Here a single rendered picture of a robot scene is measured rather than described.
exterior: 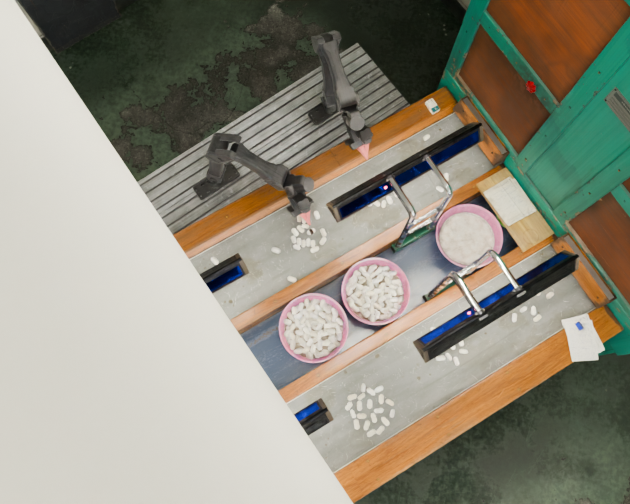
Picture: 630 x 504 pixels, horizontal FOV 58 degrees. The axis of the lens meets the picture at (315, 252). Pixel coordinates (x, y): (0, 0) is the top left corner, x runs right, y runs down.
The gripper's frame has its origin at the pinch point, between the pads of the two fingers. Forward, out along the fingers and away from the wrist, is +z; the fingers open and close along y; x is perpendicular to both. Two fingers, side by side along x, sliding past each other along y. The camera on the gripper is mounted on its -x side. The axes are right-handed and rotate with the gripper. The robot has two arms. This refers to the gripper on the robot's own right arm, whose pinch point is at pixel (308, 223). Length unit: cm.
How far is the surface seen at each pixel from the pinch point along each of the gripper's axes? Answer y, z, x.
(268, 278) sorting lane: -25.1, 9.7, -5.8
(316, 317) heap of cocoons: -16.6, 27.2, -20.8
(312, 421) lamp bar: -36, 29, -69
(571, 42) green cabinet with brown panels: 84, -37, -63
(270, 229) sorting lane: -14.5, -3.5, 5.4
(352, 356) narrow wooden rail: -13, 41, -35
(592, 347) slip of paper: 67, 74, -63
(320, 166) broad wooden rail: 16.4, -14.5, 11.7
